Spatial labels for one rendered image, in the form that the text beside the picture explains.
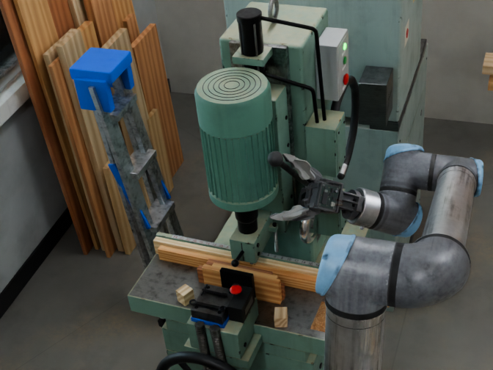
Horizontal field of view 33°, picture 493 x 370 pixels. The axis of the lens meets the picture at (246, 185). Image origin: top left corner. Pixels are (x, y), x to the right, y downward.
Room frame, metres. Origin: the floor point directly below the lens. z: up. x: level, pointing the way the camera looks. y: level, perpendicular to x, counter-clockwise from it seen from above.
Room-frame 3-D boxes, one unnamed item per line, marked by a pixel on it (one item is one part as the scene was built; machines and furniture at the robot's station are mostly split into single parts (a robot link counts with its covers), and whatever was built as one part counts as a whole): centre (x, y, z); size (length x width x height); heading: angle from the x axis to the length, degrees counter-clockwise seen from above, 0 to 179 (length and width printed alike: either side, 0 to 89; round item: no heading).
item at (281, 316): (1.46, -0.05, 0.92); 0.04 x 0.03 x 0.03; 172
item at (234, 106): (1.64, 0.01, 1.35); 0.18 x 0.18 x 0.31
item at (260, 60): (1.77, -0.05, 1.54); 0.08 x 0.08 x 0.17; 65
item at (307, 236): (1.70, -0.16, 1.02); 0.12 x 0.03 x 0.12; 155
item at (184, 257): (1.62, -0.03, 0.92); 0.66 x 0.02 x 0.04; 65
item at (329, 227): (1.74, -0.21, 1.02); 0.09 x 0.07 x 0.12; 65
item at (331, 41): (1.87, -0.26, 1.40); 0.10 x 0.06 x 0.16; 155
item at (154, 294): (1.54, 0.06, 0.87); 0.61 x 0.30 x 0.06; 65
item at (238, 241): (1.66, 0.00, 1.03); 0.14 x 0.07 x 0.09; 155
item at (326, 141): (1.77, -0.22, 1.23); 0.09 x 0.08 x 0.15; 155
